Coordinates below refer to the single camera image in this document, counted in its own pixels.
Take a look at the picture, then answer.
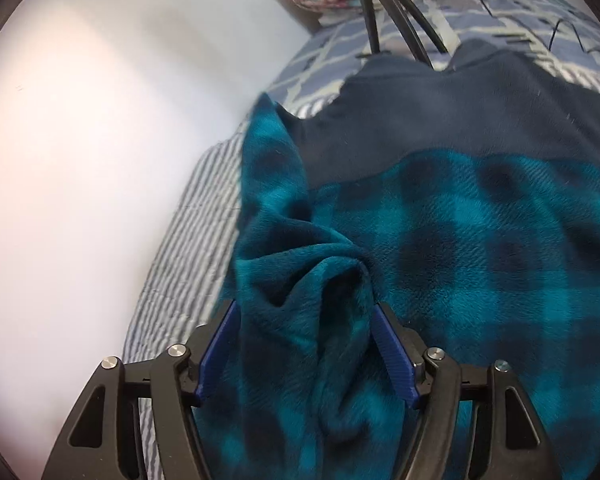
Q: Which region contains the teal plaid fleece jacket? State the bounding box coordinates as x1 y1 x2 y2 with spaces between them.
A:
194 39 600 480

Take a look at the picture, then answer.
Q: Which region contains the black tripod stand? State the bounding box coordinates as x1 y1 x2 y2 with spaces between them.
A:
360 0 449 67

